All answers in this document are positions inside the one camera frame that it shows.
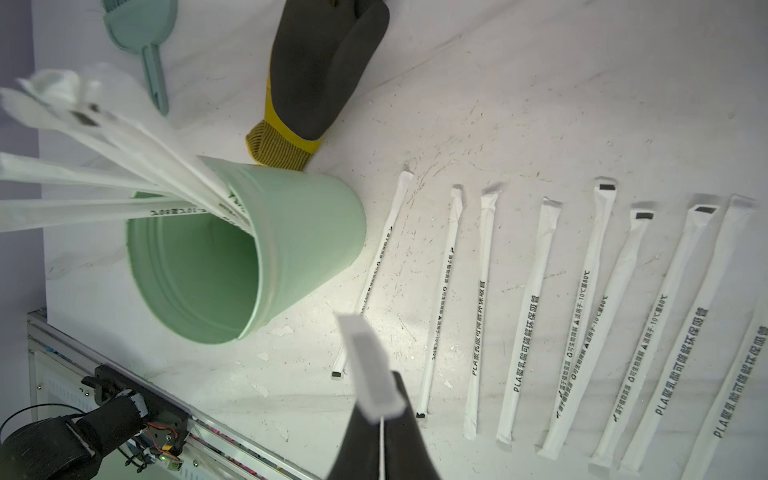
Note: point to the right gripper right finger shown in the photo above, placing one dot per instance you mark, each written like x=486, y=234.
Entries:
x=405, y=453

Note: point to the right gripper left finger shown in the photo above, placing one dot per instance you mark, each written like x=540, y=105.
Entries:
x=359, y=455

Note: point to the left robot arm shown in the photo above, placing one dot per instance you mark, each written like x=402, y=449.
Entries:
x=73, y=446

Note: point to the green storage cup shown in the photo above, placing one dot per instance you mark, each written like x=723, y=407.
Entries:
x=211, y=283

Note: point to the bundle of wrapped straws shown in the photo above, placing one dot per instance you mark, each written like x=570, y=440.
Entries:
x=106, y=110

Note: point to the black yellow work glove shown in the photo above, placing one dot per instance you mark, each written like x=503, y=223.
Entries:
x=319, y=55

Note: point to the green hand brush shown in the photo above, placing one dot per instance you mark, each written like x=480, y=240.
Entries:
x=140, y=27

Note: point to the aluminium front rail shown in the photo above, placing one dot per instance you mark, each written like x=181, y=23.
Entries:
x=211, y=450

